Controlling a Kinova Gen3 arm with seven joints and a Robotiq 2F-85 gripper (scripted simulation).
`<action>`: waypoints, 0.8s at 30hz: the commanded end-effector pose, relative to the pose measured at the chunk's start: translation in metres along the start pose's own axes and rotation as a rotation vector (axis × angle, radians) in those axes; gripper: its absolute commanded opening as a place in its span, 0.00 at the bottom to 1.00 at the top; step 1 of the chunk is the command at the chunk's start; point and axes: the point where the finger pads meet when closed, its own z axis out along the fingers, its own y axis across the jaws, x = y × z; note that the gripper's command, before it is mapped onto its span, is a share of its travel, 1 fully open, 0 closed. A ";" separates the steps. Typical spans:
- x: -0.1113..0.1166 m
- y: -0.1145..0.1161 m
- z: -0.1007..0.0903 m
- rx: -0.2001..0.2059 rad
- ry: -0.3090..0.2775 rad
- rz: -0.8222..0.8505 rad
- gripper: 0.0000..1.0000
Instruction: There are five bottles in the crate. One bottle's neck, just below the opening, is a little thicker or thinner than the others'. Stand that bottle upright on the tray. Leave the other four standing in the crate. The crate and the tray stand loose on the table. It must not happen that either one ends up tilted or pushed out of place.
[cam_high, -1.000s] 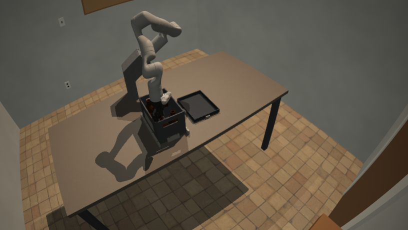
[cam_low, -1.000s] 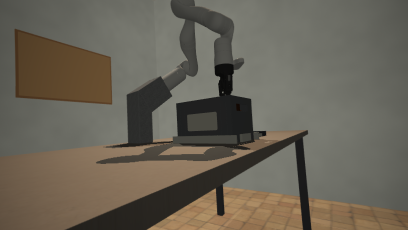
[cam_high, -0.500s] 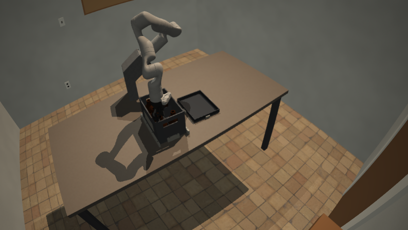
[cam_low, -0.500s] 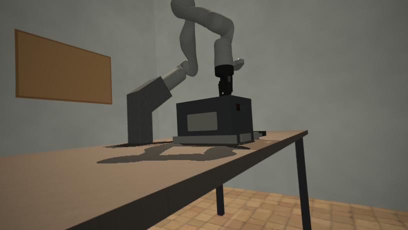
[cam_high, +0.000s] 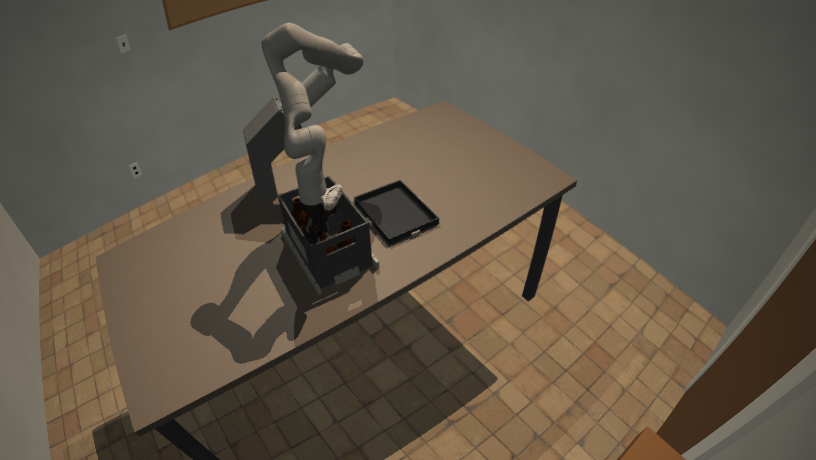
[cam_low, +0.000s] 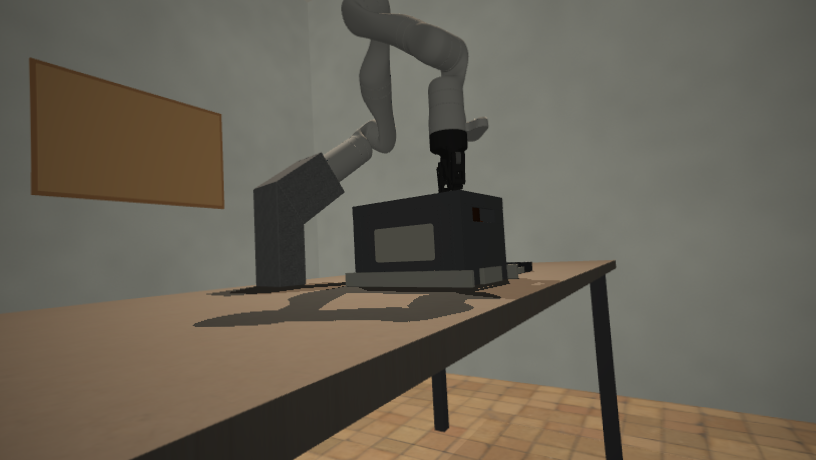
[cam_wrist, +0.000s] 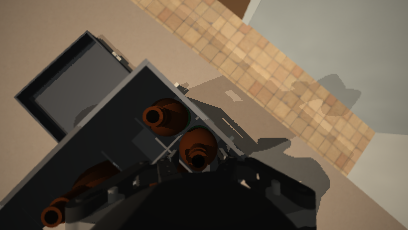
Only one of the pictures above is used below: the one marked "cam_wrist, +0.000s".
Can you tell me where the dark grey crate with dividers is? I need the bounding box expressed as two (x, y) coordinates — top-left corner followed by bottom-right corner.
(0, 58), (248, 230)

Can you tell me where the brown glass bottle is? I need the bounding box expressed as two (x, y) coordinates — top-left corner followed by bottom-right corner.
(177, 162), (189, 173)
(41, 160), (121, 228)
(143, 98), (191, 137)
(179, 125), (218, 171)

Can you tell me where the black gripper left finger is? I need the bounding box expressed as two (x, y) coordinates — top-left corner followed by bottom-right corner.
(65, 149), (182, 230)

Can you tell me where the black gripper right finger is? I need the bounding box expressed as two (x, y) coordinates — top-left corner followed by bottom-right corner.
(210, 148), (317, 230)

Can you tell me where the black rectangular tray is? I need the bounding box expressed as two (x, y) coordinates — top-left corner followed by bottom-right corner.
(14, 31), (131, 143)

